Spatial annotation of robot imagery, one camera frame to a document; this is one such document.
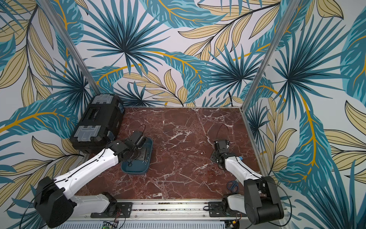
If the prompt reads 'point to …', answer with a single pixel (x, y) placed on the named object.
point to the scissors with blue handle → (233, 185)
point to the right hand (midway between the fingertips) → (216, 156)
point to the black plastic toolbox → (100, 125)
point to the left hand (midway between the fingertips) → (140, 155)
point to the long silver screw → (204, 152)
